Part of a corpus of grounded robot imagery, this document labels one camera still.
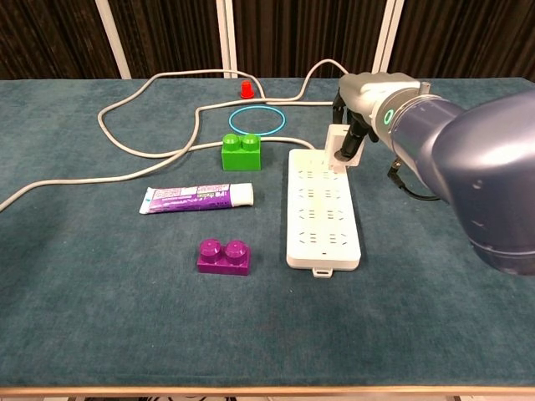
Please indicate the purple white toothpaste tube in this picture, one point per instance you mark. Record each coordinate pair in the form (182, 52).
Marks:
(188, 199)

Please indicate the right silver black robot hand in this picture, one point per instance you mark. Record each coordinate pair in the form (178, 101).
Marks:
(372, 92)

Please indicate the white power strip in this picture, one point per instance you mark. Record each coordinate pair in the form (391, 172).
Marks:
(322, 250)

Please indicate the small red cap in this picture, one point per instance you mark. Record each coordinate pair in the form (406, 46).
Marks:
(247, 91)

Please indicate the green toy brick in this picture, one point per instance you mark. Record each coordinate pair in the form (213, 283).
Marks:
(240, 158)

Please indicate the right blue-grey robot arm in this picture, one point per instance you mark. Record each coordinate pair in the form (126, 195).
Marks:
(480, 167)

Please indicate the dark slatted divider panel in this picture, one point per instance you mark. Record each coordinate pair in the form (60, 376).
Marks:
(167, 37)
(309, 33)
(468, 37)
(50, 37)

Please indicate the purple toy brick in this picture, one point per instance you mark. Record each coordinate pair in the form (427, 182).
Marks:
(223, 265)

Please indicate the teal table mat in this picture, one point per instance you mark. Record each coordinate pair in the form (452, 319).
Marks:
(125, 313)

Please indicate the white power adapter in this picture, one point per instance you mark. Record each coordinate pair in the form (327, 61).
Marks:
(333, 140)

